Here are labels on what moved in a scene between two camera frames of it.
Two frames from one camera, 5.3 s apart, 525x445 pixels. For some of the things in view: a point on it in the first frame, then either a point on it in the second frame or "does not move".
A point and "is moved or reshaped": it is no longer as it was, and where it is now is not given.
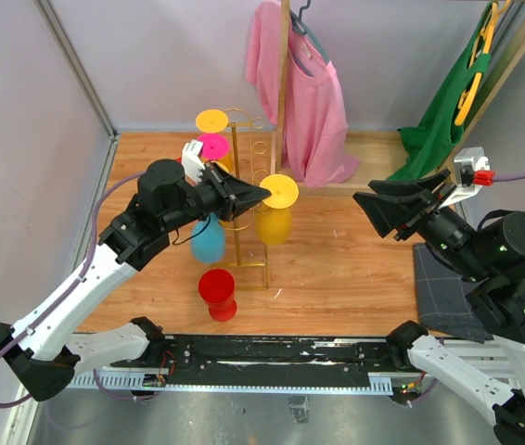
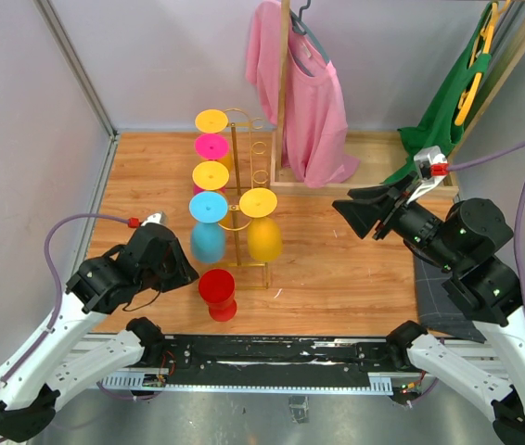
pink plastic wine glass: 214,146 does not move
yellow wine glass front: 274,215 is moved or reshaped
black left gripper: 235,194 -> 185,271
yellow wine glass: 211,120 does not move
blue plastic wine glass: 209,246 does not move
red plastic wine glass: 217,287 does not move
